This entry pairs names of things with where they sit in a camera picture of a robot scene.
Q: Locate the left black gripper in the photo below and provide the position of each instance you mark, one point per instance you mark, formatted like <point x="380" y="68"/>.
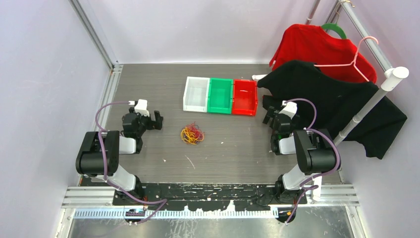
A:
<point x="152" y="124"/>

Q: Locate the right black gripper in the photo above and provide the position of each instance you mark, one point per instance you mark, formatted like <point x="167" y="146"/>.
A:
<point x="270" y="113"/>

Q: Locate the red plastic bin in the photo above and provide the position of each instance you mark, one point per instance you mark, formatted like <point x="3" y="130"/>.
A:
<point x="245" y="97"/>

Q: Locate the white plastic bin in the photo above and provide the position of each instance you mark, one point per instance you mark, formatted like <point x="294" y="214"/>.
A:
<point x="195" y="97"/>

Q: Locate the green plastic bin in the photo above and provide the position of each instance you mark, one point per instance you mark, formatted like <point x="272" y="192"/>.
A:
<point x="220" y="97"/>

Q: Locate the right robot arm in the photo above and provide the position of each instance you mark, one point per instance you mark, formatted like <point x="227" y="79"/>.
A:
<point x="316" y="153"/>

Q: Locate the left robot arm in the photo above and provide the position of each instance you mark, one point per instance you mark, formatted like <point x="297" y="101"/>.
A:
<point x="99" y="153"/>

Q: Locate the black shirt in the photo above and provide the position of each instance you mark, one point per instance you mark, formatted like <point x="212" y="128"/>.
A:
<point x="336" y="103"/>

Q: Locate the red shirt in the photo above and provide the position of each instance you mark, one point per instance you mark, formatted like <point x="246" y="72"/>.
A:
<point x="312" y="44"/>

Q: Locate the pink hanger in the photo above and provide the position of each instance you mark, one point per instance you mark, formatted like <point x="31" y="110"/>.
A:
<point x="353" y="63"/>

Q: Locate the green hanger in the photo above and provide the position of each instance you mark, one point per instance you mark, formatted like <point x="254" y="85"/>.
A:
<point x="335" y="28"/>

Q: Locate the white clothes rack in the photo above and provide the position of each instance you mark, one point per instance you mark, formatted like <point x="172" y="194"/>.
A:
<point x="393" y="77"/>

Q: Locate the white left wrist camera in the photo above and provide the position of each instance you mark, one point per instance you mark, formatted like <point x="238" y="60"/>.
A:
<point x="139" y="107"/>

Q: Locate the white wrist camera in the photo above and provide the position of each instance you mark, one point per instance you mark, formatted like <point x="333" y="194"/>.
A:
<point x="289" y="109"/>
<point x="139" y="107"/>

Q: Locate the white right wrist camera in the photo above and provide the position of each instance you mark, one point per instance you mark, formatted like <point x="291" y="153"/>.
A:
<point x="289" y="109"/>

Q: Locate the aluminium frame rail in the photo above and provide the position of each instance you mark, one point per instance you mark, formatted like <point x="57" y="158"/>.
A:
<point x="89" y="21"/>

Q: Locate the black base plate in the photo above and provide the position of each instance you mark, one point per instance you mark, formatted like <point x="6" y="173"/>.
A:
<point x="217" y="196"/>

